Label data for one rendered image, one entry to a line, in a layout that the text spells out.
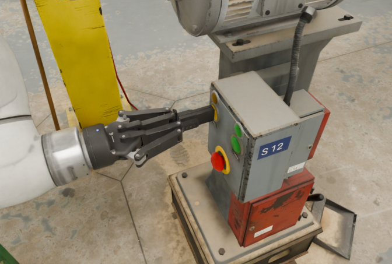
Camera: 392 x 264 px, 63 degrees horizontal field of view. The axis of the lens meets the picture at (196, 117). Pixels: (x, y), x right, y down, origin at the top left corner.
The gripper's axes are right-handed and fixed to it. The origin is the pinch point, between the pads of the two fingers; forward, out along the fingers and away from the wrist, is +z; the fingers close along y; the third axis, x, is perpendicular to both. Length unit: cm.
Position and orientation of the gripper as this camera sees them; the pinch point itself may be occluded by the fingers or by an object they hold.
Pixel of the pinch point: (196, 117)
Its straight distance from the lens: 60.1
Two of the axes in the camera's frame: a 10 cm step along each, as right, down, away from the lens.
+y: 3.9, 6.4, -6.6
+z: 9.2, -2.7, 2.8
